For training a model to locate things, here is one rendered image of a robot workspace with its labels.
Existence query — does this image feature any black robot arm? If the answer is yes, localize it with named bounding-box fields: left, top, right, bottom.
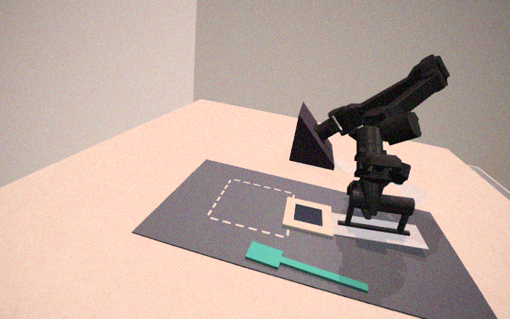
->
left=314, top=54, right=450, bottom=186

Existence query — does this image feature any teal flat trowel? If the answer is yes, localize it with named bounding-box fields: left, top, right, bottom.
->
left=245, top=241, right=368, bottom=294

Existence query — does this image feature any peach square tile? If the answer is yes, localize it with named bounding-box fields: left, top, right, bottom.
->
left=283, top=197, right=333, bottom=238

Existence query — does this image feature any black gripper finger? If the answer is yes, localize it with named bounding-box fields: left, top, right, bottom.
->
left=352, top=188, right=371, bottom=220
left=359, top=175, right=393, bottom=216

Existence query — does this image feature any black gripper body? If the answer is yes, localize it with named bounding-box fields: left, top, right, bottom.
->
left=346, top=144, right=402, bottom=196

